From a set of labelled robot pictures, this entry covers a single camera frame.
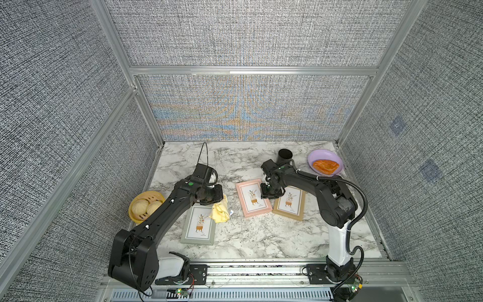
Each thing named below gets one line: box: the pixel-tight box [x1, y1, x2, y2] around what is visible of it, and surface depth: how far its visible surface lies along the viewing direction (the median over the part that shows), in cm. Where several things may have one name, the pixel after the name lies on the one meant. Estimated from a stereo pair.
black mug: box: [276, 148, 295, 166], surface depth 105 cm
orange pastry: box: [312, 159, 340, 175], surface depth 106 cm
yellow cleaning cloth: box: [210, 193, 230, 223], surface depth 76 cm
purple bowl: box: [307, 148, 345, 177], surface depth 108 cm
